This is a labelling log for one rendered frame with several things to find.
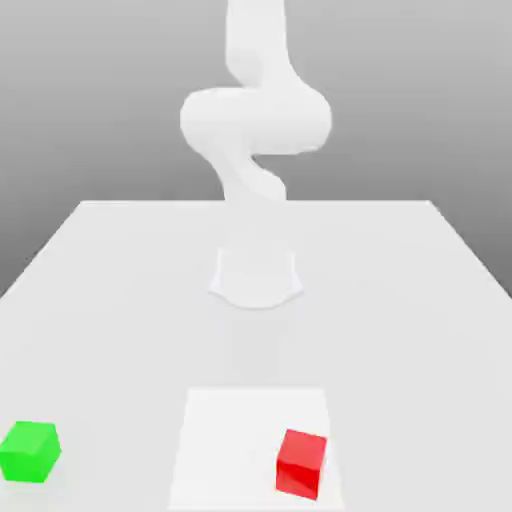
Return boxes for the small red cube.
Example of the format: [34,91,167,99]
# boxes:
[274,428,328,502]

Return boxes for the small green cube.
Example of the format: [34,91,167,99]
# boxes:
[0,420,62,484]

